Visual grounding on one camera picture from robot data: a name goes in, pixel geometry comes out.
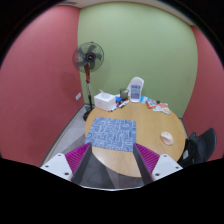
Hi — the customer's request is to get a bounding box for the black office chair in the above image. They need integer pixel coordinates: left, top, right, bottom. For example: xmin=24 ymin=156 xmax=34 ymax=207
xmin=177 ymin=128 xmax=217 ymax=168

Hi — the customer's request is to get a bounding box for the round wooden table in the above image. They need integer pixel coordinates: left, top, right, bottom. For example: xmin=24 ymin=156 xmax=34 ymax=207
xmin=85 ymin=102 xmax=185 ymax=177

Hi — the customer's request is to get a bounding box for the white red packet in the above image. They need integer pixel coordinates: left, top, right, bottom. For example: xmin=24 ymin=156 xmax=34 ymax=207
xmin=154 ymin=103 xmax=170 ymax=114

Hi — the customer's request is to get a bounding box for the blue small object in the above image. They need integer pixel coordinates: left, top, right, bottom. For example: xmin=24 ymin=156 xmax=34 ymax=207
xmin=116 ymin=96 xmax=122 ymax=103

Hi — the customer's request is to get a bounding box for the white wall socket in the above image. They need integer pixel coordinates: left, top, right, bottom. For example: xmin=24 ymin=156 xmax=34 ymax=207
xmin=75 ymin=92 xmax=82 ymax=101

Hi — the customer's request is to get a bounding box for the black red marker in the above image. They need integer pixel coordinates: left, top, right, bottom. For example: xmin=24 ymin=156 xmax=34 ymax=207
xmin=118 ymin=100 xmax=129 ymax=108

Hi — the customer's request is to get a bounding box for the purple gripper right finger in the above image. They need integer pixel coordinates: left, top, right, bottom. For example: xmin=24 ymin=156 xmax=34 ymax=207
xmin=133 ymin=143 xmax=182 ymax=185

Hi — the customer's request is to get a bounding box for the dark metal cup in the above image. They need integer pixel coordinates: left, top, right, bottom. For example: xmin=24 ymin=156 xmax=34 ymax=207
xmin=120 ymin=89 xmax=129 ymax=100

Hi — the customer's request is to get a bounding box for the white tissue box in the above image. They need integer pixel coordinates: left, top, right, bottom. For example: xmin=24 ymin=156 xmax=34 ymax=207
xmin=94 ymin=92 xmax=116 ymax=111

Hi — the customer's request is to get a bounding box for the black standing fan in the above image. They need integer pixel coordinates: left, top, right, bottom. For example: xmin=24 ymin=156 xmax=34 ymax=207
xmin=72 ymin=41 xmax=105 ymax=122

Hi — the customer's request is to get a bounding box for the orange white snack packet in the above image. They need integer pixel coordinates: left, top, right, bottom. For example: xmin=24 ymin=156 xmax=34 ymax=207
xmin=146 ymin=100 xmax=156 ymax=109

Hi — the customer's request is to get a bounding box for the blue patterned mouse pad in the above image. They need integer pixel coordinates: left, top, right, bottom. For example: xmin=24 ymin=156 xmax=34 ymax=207
xmin=85 ymin=117 xmax=136 ymax=152

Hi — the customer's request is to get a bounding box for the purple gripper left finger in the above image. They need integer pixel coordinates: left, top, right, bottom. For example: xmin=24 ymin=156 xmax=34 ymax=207
xmin=41 ymin=143 xmax=92 ymax=185

